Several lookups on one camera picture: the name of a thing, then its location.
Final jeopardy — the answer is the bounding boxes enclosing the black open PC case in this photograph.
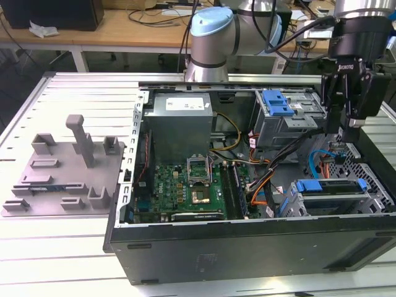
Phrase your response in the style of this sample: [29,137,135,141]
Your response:
[103,82,396,287]

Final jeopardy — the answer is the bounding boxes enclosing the wooden desk with clutter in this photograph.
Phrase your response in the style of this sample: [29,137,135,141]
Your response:
[278,6,396,75]

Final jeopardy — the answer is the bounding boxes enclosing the grey metal drive cage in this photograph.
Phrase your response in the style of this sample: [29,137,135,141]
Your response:
[252,89,329,149]

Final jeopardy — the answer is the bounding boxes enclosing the hard disk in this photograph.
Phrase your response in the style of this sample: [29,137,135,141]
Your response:
[277,178,368,217]

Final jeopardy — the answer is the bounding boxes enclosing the grey power supply unit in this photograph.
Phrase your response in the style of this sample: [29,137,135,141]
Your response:
[142,93,214,157]

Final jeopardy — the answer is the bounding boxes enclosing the large black box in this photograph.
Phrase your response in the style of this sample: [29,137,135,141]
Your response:
[6,0,105,32]

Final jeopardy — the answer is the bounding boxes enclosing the grey metal disk bay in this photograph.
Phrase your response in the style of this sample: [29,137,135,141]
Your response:
[280,178,387,217]

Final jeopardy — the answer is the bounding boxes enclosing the blue plastic drive latch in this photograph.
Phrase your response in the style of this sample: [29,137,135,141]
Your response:
[262,88,295,118]

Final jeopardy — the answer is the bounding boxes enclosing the grey parts rack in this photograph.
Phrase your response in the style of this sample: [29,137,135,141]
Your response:
[0,114,127,219]

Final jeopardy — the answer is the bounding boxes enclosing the white paper sheet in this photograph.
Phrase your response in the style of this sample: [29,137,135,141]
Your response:
[290,9,310,21]

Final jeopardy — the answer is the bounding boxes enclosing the orange power wire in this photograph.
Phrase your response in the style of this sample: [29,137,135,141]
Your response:
[320,156,335,179]

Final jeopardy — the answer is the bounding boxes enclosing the CPU socket gold pins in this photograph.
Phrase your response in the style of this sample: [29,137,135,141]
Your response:
[189,182,214,207]

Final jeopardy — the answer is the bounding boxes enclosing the black RAM slot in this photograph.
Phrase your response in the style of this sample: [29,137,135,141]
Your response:
[220,163,238,219]

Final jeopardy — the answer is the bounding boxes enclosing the installed RAM stick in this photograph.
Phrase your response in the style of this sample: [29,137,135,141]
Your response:
[232,163,249,217]

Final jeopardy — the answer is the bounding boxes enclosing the yellow and black wire bundle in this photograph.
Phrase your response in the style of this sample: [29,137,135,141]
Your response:
[209,111,243,153]

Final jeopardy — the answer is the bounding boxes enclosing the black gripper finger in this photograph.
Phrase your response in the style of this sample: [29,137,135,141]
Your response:
[320,72,343,134]
[342,71,392,144]

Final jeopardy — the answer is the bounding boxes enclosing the crumpled white plastic bag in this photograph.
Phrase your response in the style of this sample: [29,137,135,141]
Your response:
[28,20,59,40]

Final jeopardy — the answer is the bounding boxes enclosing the black sleeved cable bundle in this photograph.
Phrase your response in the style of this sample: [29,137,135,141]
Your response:
[247,126,329,192]

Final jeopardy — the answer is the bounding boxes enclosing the black graphics card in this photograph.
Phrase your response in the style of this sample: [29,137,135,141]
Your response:
[170,211,224,222]

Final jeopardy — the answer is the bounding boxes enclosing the RAM stick on rack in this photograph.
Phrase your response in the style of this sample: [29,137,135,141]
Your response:
[27,184,68,192]

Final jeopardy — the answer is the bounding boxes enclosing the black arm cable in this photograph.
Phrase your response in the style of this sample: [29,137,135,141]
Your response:
[179,0,337,74]

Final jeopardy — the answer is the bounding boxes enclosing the blue data wire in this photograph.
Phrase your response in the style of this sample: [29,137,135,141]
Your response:
[308,148,338,180]

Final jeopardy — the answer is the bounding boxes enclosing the orange wire bundle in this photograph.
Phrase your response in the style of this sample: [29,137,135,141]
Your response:
[249,181,273,207]

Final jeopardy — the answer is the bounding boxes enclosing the wooden desk with black box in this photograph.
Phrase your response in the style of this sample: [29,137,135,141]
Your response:
[0,7,192,74]

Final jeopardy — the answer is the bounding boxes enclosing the green motherboard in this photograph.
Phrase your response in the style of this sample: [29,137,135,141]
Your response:
[131,160,257,222]

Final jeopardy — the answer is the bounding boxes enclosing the metal socket cover frame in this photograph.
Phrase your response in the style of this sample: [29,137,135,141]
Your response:
[186,153,213,184]

